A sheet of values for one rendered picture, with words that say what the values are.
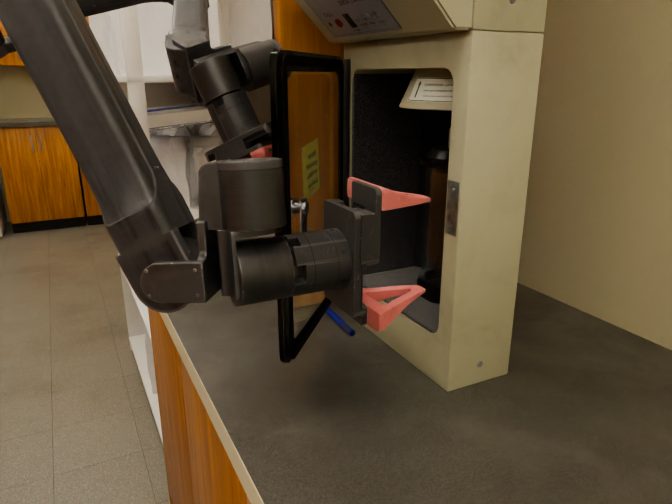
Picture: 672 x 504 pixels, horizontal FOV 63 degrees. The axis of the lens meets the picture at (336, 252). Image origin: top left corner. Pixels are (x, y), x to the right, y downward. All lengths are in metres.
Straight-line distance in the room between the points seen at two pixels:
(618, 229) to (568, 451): 0.49
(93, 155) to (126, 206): 0.05
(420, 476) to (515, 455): 0.12
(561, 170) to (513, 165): 0.42
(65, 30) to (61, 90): 0.05
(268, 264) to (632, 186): 0.75
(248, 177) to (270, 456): 0.36
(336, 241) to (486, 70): 0.31
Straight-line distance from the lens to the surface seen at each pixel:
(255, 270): 0.47
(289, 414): 0.75
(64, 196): 5.64
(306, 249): 0.49
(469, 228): 0.73
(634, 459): 0.76
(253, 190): 0.46
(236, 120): 0.76
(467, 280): 0.75
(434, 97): 0.79
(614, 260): 1.12
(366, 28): 0.82
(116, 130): 0.50
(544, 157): 1.20
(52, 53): 0.52
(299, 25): 0.99
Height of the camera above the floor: 1.36
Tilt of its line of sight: 18 degrees down
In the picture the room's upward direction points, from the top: straight up
